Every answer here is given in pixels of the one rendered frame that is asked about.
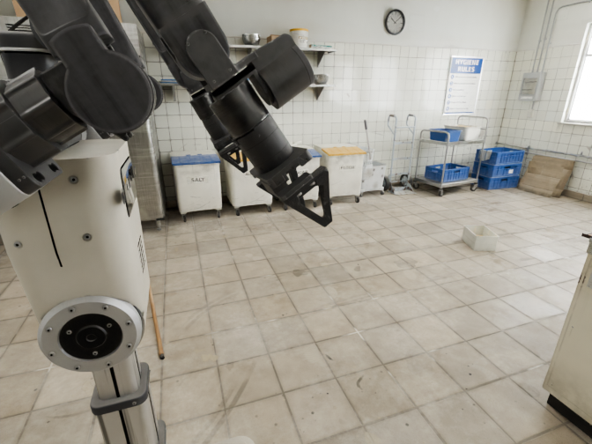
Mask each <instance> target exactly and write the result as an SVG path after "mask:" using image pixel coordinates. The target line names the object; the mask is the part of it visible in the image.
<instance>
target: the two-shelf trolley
mask: <svg viewBox="0 0 592 444"><path fill-rule="evenodd" d="M460 117H470V118H485V119H486V120H487V124H486V128H485V129H483V128H480V129H481V130H485V137H484V139H479V138H478V139H477V140H470V141H462V140H459V141H458V142H449V139H450V135H449V133H448V132H446V131H439V130H432V129H422V130H421V132H420V138H419V145H418V157H417V165H416V172H415V177H414V181H413V188H415V189H417V188H418V187H419V184H418V183H417V182H416V181H420V182H423V183H426V184H429V185H433V186H435V187H439V196H440V197H442V195H443V188H445V187H452V186H457V185H463V184H468V183H475V184H473V185H472V186H470V190H471V191H475V190H476V189H477V185H478V183H477V180H478V174H479V169H480V165H481V160H482V156H483V151H484V147H485V138H486V133H487V129H488V124H489V119H488V118H487V117H484V116H470V115H460V116H459V117H458V119H457V124H458V123H459V119H460ZM423 131H431V132H440V133H446V134H448V141H447V142H441V141H435V140H430V137H428V138H421V137H422V132H423ZM421 142H424V143H429V144H440V145H445V146H446V147H447V148H446V154H445V159H444V165H443V171H442V176H441V182H438V181H433V180H429V179H426V178H425V176H419V177H417V171H418V158H419V151H420V144H421ZM481 143H483V146H482V151H481V155H480V160H479V165H478V170H477V178H476V179H474V178H470V177H468V179H466V180H460V181H451V182H445V183H443V177H444V171H445V165H446V160H447V155H448V147H449V146H451V145H453V151H452V157H451V162H450V163H452V161H453V156H454V149H455V145H462V144H481Z"/></svg>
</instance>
